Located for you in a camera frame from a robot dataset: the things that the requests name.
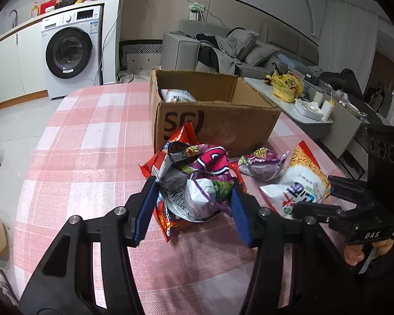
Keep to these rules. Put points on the yellow bottle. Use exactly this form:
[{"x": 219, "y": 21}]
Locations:
[{"x": 35, "y": 10}]

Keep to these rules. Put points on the white base cabinets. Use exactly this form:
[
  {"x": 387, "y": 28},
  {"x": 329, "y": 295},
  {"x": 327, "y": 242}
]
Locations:
[{"x": 19, "y": 65}]

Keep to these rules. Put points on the large grey pillow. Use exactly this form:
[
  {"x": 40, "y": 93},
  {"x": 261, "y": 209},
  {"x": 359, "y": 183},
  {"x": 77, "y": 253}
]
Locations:
[{"x": 243, "y": 41}]

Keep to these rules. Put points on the purple white snack packet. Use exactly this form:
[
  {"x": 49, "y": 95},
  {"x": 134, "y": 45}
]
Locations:
[{"x": 203, "y": 197}]

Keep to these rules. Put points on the large white snack packet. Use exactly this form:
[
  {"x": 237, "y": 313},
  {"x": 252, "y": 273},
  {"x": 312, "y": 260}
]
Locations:
[{"x": 179, "y": 95}]

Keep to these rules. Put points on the brown cardboard box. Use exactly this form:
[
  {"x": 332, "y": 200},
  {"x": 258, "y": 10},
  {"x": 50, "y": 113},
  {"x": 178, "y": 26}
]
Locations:
[{"x": 216, "y": 128}]

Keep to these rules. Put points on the curved kitchen faucet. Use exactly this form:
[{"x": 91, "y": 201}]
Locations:
[{"x": 13, "y": 18}]

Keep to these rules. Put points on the white paper cup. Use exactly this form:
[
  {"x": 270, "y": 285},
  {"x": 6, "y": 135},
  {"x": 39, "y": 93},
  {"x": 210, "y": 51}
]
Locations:
[
  {"x": 327, "y": 111},
  {"x": 318, "y": 96}
]

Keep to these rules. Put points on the red box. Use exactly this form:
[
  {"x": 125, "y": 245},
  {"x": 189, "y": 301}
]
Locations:
[{"x": 48, "y": 7}]

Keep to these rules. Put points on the black clothing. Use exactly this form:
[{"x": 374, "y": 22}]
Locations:
[{"x": 208, "y": 52}]

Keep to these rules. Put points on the small grey pillow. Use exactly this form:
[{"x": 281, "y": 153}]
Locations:
[{"x": 261, "y": 54}]

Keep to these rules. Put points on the white washing machine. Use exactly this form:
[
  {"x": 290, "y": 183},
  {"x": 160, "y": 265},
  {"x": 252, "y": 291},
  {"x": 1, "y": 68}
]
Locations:
[{"x": 69, "y": 55}]

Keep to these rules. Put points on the black bag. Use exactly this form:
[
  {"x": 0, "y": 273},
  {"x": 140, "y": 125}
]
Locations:
[{"x": 343, "y": 82}]

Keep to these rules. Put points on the white wall socket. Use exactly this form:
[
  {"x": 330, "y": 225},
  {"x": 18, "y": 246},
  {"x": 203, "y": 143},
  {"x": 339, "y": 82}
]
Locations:
[{"x": 195, "y": 10}]

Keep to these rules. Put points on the pink plaid tablecloth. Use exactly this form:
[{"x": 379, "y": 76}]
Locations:
[{"x": 95, "y": 157}]

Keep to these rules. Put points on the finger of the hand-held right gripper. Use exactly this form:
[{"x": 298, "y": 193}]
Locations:
[
  {"x": 318, "y": 210},
  {"x": 348, "y": 187}
]

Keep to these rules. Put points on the person's right hand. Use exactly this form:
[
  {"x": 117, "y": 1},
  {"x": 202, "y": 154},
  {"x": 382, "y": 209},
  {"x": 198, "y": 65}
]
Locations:
[{"x": 353, "y": 254}]

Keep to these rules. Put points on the red orange snack packet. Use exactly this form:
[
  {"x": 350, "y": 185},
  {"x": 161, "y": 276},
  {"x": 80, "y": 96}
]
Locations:
[{"x": 165, "y": 223}]

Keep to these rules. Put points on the black white patterned panel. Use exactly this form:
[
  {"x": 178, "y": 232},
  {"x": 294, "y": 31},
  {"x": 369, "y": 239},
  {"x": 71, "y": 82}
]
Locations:
[{"x": 141, "y": 55}]

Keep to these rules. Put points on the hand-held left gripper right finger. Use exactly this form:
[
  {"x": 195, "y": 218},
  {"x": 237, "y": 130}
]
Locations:
[{"x": 241, "y": 216}]

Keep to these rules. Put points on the grey sofa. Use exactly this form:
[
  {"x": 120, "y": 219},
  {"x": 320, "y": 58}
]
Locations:
[{"x": 179, "y": 52}]

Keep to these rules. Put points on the white packet blue red print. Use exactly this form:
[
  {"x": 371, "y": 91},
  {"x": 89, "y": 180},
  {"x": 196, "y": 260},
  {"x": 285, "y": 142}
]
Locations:
[{"x": 302, "y": 183}]

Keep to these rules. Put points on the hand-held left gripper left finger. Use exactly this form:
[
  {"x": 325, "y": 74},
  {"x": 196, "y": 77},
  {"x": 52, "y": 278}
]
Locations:
[{"x": 144, "y": 213}]

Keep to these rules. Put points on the yellow plastic bag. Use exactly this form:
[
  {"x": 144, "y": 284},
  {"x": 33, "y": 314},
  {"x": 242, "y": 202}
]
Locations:
[{"x": 287, "y": 87}]

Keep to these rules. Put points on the red chip packet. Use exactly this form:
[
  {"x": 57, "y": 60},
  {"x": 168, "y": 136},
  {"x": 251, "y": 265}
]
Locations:
[{"x": 180, "y": 137}]

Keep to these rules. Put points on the white coffee table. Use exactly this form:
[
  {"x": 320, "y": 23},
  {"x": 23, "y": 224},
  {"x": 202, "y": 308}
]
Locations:
[{"x": 341, "y": 131}]

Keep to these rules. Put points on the white rectangular container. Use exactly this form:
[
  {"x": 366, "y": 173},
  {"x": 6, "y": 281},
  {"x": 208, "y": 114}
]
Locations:
[{"x": 308, "y": 110}]

